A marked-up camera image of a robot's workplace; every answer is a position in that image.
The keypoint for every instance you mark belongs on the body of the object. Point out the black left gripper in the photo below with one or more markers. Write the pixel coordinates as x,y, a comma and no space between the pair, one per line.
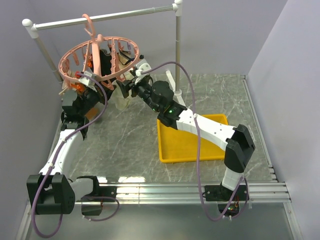
101,100

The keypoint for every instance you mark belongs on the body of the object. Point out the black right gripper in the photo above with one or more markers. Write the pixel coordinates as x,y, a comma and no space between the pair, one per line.
124,87

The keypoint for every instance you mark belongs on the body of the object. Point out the pale green white underwear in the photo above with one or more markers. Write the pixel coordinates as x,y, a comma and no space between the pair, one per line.
120,102

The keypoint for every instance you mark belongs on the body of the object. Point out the pink round clip hanger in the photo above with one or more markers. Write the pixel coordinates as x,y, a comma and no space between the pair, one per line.
76,58

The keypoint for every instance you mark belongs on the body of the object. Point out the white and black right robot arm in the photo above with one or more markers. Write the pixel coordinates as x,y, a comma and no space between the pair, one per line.
236,142

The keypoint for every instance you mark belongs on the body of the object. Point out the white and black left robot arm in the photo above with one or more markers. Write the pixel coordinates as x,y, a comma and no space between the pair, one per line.
49,191

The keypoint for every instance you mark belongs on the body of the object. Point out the brown hanging garment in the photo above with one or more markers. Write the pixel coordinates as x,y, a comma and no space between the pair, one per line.
73,106

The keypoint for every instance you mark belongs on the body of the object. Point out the beige hanging garment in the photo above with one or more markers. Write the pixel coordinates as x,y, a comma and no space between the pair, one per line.
124,59

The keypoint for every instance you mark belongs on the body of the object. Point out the black hanging garment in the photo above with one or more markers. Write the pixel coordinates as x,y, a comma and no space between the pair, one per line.
105,64

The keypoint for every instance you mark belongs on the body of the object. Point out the yellow plastic tray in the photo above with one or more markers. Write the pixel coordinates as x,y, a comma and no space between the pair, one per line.
177,146

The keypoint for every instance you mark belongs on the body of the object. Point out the silver white clothes rack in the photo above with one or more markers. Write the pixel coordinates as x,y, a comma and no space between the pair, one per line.
33,30

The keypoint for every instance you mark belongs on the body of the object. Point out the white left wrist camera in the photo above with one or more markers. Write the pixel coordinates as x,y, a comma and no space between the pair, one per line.
86,78

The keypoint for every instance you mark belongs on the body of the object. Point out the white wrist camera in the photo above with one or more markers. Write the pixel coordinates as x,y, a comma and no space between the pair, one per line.
86,78
138,70

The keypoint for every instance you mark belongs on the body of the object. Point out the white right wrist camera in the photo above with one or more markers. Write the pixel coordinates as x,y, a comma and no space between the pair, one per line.
138,70

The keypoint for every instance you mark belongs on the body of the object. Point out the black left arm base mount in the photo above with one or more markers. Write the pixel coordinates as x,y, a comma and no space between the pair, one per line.
93,204

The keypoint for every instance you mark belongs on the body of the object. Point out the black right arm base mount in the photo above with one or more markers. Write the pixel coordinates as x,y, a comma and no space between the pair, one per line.
231,204

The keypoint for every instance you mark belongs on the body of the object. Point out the aluminium rail frame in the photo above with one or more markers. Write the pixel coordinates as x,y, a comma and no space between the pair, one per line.
269,213

